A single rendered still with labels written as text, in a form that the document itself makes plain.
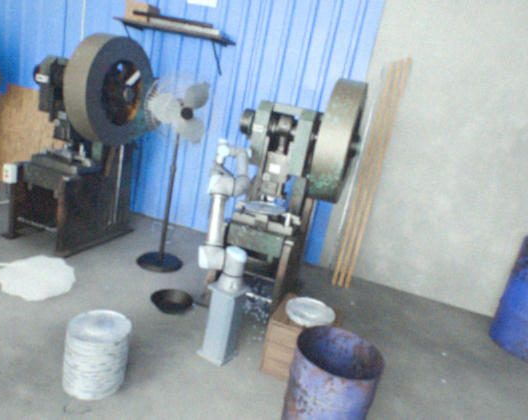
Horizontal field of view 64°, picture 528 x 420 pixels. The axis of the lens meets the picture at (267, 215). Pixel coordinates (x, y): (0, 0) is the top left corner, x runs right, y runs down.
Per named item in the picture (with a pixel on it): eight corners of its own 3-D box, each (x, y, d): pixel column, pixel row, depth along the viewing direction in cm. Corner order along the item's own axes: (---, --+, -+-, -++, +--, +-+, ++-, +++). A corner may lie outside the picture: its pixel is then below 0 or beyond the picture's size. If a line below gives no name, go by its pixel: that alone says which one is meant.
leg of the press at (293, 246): (279, 333, 291) (308, 210, 266) (263, 327, 293) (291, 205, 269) (304, 284, 377) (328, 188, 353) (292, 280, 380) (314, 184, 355)
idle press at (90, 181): (75, 272, 315) (96, 25, 268) (-25, 235, 339) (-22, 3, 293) (178, 225, 458) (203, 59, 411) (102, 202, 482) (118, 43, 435)
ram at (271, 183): (278, 196, 290) (287, 154, 282) (258, 191, 293) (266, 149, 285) (284, 192, 306) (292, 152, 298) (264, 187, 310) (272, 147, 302)
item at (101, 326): (142, 333, 207) (142, 332, 207) (84, 352, 186) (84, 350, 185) (112, 306, 225) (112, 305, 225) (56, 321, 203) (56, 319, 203)
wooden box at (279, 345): (320, 395, 236) (335, 342, 227) (257, 371, 246) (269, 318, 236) (332, 358, 274) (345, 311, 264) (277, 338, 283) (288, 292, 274)
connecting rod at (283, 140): (283, 166, 287) (294, 115, 278) (266, 162, 290) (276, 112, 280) (290, 163, 306) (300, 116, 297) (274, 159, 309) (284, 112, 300)
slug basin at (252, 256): (272, 278, 300) (275, 265, 297) (229, 264, 307) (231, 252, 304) (284, 263, 332) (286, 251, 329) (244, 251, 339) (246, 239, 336)
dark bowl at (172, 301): (180, 324, 276) (181, 315, 274) (140, 310, 283) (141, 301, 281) (199, 305, 304) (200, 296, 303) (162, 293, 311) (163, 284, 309)
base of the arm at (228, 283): (233, 295, 232) (236, 279, 230) (211, 285, 239) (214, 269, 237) (248, 288, 245) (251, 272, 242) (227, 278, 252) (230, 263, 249)
